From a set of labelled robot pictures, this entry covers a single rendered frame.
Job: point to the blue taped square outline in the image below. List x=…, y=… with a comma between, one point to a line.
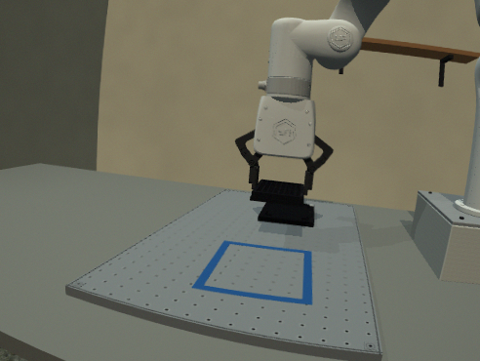
x=307, y=276

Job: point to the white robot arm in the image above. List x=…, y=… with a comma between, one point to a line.
x=296, y=43

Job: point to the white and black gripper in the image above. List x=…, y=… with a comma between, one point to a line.
x=285, y=130

